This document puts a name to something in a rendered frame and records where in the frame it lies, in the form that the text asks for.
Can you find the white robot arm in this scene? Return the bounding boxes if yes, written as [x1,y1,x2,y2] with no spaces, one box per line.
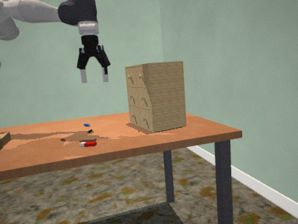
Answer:
[0,0,99,41]

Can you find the wooden drawer front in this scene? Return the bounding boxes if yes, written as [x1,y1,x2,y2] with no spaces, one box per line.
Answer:
[127,87,139,106]
[129,105,140,125]
[126,68,137,86]
[137,87,151,109]
[140,108,153,131]
[136,65,149,87]

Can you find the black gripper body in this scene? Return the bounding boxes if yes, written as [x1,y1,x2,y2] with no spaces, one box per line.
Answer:
[81,35,99,57]

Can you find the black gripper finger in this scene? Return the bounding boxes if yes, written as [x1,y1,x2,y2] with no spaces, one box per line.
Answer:
[89,45,110,82]
[77,48,90,83]

